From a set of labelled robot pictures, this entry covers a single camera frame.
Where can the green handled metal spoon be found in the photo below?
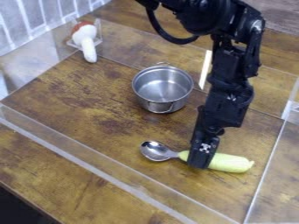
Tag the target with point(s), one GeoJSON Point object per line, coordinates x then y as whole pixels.
{"type": "Point", "coordinates": [223, 162]}

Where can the red white toy mushroom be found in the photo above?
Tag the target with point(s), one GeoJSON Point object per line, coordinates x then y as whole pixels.
{"type": "Point", "coordinates": [82, 34]}

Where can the clear acrylic enclosure wall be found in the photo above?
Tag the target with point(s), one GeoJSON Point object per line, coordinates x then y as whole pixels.
{"type": "Point", "coordinates": [152, 192]}

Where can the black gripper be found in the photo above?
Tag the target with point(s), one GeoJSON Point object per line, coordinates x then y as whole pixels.
{"type": "Point", "coordinates": [223, 111]}

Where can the small steel pot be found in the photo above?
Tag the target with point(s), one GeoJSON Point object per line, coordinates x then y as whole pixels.
{"type": "Point", "coordinates": [161, 87]}

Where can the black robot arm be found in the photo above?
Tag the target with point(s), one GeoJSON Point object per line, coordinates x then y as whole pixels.
{"type": "Point", "coordinates": [235, 26]}

